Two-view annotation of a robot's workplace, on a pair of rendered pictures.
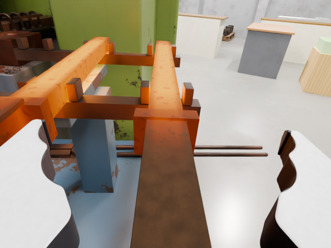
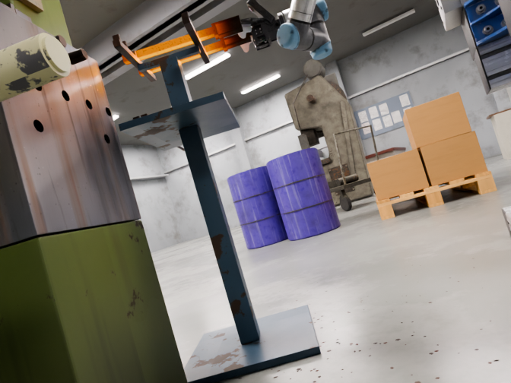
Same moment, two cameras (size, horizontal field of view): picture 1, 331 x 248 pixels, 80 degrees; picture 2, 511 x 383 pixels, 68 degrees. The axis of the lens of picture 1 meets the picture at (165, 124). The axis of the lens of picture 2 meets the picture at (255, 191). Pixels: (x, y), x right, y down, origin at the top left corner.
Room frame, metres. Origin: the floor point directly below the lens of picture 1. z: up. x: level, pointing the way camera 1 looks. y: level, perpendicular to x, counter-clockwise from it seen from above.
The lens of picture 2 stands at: (-0.01, 1.31, 0.41)
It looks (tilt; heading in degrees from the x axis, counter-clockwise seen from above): 3 degrees up; 278
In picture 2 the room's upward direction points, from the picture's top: 17 degrees counter-clockwise
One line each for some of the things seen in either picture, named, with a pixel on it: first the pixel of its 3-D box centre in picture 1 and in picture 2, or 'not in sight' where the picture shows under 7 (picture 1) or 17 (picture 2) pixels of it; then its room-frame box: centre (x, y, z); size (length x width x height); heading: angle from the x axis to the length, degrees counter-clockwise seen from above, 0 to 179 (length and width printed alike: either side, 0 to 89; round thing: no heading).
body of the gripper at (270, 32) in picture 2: not in sight; (267, 30); (-0.04, -0.01, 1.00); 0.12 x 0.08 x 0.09; 3
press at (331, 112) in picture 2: not in sight; (320, 136); (-0.59, -6.58, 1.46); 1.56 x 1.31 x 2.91; 160
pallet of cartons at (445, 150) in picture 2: not in sight; (413, 159); (-1.10, -2.68, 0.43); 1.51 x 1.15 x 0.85; 69
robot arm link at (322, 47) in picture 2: not in sight; (315, 40); (-0.18, 0.00, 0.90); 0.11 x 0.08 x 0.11; 50
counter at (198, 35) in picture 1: (174, 31); not in sight; (5.36, -0.06, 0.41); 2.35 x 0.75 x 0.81; 69
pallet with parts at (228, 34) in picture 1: (220, 29); not in sight; (7.87, -1.71, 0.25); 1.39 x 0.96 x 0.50; 159
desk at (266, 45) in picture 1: (264, 47); not in sight; (4.19, -1.84, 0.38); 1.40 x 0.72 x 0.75; 157
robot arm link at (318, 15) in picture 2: not in sight; (310, 14); (-0.19, -0.02, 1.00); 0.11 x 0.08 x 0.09; 3
